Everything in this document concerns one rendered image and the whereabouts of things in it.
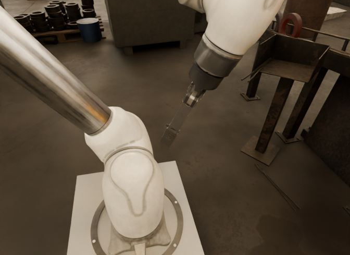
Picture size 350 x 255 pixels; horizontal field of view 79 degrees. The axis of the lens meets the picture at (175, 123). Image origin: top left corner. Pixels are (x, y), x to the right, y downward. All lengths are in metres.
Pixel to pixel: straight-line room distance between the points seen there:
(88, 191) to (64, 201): 0.56
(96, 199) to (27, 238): 0.61
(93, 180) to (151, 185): 0.38
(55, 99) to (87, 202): 0.39
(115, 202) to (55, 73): 0.33
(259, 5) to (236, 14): 0.03
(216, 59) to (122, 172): 0.32
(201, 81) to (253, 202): 0.97
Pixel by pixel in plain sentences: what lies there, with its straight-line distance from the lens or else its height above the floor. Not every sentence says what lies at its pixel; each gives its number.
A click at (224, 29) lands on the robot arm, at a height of 0.98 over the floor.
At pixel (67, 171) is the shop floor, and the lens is 1.52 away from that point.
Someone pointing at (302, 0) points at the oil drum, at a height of 0.49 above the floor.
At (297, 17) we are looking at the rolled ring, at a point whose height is 0.73.
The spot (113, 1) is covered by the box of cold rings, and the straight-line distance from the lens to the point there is 2.70.
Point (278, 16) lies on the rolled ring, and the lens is 1.80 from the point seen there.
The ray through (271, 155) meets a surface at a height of 0.01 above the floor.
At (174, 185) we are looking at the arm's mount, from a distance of 0.83.
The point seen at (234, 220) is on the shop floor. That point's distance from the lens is 1.25.
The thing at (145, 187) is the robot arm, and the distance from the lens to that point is 0.52.
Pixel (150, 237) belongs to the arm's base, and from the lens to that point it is 0.70.
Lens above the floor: 1.09
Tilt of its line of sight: 40 degrees down
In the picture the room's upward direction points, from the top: straight up
